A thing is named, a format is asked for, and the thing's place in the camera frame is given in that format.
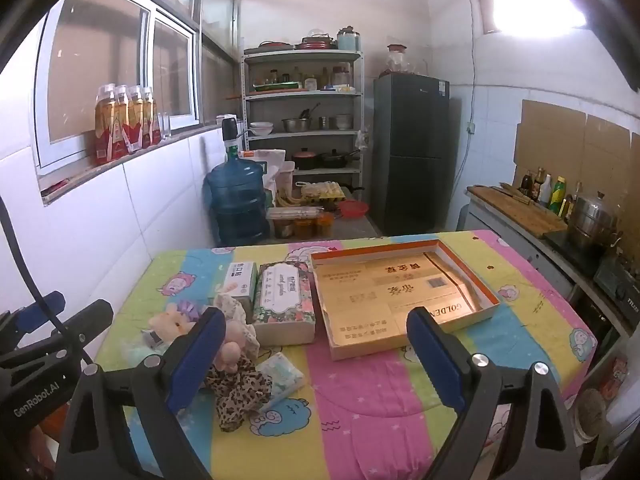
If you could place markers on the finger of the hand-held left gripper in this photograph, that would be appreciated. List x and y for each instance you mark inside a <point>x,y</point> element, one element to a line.
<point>90,317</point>
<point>42,305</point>

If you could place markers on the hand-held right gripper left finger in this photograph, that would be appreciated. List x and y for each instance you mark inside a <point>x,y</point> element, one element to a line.
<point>192,355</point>

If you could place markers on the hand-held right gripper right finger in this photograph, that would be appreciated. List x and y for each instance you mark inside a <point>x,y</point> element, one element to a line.
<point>435,355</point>

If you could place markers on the pink dress plush doll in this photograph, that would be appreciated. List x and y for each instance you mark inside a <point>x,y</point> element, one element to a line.
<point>232,350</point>

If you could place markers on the purple dress plush doll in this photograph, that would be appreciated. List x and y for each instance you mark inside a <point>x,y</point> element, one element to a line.
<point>167,322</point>

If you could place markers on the leopard print cloth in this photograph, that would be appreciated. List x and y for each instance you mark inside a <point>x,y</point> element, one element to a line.
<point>240,395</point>

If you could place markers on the white floral cloth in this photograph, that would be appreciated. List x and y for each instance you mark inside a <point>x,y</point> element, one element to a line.
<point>231,306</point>

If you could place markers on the golden cardboard box tray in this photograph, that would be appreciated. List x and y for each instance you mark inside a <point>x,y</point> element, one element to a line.
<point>380,300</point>

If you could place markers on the mint green soft packet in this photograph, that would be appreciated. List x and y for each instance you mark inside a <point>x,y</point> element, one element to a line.
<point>282,377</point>

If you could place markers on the white mask box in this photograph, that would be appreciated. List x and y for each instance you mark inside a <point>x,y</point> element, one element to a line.
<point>240,285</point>

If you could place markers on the colourful cartoon tablecloth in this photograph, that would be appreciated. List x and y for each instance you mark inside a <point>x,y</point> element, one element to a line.
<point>360,410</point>

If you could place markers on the floral tissue pack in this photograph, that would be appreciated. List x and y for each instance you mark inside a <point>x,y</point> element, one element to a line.
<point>282,300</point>

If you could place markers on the low green table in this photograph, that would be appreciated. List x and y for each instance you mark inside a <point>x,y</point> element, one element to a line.
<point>357,227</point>

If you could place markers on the orange pickle jar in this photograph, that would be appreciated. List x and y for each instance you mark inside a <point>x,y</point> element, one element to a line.
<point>325,224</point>
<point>305,230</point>
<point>284,230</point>

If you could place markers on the blue water jug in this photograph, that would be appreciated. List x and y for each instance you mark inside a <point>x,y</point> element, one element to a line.
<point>235,200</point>

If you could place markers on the wooden chopping board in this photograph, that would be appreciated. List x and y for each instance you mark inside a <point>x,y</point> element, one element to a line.
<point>515,212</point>

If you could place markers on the red plastic basin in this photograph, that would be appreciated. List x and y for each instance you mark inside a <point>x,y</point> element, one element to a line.
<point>353,208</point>

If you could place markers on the black induction cooker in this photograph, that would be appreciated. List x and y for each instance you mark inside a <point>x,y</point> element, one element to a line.
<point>570,255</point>

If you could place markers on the long noodle packet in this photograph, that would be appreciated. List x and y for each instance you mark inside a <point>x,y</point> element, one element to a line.
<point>295,213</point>

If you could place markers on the kitchen knife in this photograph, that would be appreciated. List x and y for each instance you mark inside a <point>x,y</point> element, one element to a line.
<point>515,194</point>

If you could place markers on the banana bunch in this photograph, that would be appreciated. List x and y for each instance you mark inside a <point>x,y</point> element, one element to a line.
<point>291,201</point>

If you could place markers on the dark sauce bottle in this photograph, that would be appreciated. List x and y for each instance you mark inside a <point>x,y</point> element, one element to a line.
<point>526,184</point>

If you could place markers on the grey metal appliance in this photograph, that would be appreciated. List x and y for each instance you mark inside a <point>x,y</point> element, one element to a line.
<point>617,285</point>

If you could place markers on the dark refrigerator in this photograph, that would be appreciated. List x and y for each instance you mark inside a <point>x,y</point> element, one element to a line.
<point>410,160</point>

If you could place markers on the white condiment bottle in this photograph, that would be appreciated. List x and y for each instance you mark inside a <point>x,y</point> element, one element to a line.
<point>545,191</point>

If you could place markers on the egg cartons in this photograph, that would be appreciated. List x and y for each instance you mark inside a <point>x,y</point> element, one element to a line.
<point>322,190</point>

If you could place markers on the pink white plastic container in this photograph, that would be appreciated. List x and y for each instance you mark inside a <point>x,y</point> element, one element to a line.
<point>286,177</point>

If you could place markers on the white printed sack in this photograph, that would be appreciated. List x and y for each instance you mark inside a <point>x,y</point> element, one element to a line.
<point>260,165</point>

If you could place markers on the steel steamer pot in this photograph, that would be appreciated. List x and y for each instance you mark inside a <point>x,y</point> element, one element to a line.
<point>592,222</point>

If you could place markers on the drinking glass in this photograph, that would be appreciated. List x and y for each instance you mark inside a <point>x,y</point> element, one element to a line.
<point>166,126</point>

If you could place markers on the black wok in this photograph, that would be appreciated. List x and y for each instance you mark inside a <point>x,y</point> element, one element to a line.
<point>336,160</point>

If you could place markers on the red cooking pot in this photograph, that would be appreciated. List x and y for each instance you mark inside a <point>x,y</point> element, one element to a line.
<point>304,160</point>

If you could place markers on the black water pump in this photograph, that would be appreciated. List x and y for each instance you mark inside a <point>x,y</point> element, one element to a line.
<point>230,132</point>

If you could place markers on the white bowls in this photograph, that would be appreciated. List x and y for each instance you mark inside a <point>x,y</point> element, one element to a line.
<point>261,129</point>

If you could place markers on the aluminium sliding window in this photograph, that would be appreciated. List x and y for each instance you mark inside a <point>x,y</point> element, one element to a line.
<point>100,60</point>

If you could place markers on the steel bowl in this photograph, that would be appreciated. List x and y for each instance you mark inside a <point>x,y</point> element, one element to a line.
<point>296,125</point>

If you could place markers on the metal storage shelf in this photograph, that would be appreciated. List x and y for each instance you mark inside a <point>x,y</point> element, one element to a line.
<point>300,95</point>

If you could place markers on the green tray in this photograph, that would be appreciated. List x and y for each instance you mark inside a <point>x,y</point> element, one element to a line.
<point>277,86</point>

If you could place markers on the red lid plastic jar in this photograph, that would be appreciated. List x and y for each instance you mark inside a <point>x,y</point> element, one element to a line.
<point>342,74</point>

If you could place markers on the glass jar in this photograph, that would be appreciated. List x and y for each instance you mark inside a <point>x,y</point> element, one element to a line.
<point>397,60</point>

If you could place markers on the teal jar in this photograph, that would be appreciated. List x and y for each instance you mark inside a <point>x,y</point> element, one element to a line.
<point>348,40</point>

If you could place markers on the red lidded pan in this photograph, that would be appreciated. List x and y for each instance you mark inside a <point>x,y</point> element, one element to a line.
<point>315,44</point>

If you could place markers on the cardboard wall sheet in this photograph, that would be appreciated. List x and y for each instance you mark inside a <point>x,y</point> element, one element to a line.
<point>575,140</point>

